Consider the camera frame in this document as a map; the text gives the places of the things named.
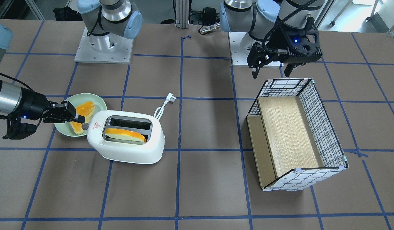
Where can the wire mesh storage basket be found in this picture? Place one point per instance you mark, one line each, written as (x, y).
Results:
(330, 150)

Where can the toast slice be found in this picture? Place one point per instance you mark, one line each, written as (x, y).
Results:
(87, 110)
(122, 134)

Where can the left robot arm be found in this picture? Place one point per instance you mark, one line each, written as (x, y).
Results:
(262, 17)

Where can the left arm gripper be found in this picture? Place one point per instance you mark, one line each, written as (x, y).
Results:
(280, 40)

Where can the green plate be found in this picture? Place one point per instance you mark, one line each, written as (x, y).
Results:
(76, 100)

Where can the wooden shelf board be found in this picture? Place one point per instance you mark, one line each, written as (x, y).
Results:
(282, 142)

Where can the toast slice on plate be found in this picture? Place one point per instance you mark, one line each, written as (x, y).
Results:
(87, 110)

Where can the white two-slot toaster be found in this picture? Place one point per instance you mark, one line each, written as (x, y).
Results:
(126, 151)

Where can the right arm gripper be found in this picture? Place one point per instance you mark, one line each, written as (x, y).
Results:
(33, 105)

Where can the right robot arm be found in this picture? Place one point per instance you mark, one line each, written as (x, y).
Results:
(22, 102)

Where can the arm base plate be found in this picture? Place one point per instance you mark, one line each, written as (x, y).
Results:
(108, 49)
(240, 44)

